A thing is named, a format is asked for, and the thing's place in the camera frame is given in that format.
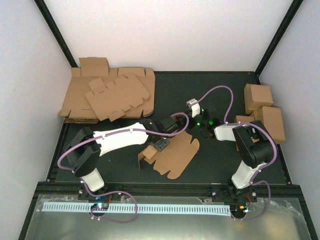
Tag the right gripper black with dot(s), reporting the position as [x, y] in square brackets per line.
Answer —
[191, 124]

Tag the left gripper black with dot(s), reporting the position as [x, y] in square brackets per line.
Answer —
[161, 147]

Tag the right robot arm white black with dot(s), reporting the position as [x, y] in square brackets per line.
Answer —
[254, 143]

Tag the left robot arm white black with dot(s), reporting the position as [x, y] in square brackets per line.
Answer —
[88, 146]

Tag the folded cardboard box small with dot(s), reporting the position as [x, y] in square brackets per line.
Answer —
[243, 119]

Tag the stack of flat cardboard blanks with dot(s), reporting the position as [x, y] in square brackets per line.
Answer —
[76, 108]

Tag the left controller board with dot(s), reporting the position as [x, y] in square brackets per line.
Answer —
[99, 207]

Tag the controller board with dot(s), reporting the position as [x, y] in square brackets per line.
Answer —
[99, 207]
[242, 208]

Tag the right controller board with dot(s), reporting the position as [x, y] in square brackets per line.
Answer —
[242, 208]

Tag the white slotted cable duct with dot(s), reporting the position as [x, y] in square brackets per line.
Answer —
[130, 208]

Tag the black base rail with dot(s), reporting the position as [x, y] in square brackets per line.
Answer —
[216, 192]

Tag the right black frame post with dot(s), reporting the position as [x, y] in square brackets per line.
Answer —
[282, 28]

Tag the black frame post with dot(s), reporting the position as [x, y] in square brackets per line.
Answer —
[47, 16]
[282, 28]

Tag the left black frame post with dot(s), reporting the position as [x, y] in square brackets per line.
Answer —
[47, 16]

